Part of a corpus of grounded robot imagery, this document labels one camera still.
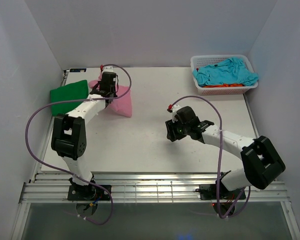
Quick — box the pink t shirt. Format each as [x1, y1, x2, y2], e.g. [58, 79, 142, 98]
[88, 73, 133, 118]

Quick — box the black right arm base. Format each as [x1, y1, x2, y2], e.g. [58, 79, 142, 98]
[195, 183, 246, 217]

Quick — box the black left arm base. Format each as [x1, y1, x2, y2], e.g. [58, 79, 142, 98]
[66, 183, 110, 217]

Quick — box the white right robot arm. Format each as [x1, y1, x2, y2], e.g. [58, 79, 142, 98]
[165, 105, 286, 199]

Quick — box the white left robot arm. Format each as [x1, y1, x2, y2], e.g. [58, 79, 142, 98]
[50, 67, 130, 200]

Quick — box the green folded t shirt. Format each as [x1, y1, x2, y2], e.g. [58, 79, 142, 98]
[50, 79, 89, 117]

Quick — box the blue label sticker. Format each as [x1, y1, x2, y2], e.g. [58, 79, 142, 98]
[69, 68, 87, 73]

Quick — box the orange t shirt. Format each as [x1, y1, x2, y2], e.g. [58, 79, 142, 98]
[203, 83, 245, 88]

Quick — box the white plastic basket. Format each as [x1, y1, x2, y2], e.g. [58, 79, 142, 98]
[190, 54, 258, 95]

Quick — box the blue t shirt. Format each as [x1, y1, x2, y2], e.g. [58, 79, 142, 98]
[192, 57, 259, 87]

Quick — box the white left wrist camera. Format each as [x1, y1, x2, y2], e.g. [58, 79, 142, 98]
[100, 65, 114, 73]

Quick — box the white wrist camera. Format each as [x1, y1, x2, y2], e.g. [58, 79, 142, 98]
[167, 104, 182, 122]
[100, 65, 114, 73]

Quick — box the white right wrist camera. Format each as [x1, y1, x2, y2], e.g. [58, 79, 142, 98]
[167, 104, 182, 122]

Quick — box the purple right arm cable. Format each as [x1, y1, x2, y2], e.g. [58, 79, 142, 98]
[168, 95, 251, 220]

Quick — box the aluminium frame rail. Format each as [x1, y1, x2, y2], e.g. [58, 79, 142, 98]
[22, 171, 290, 204]

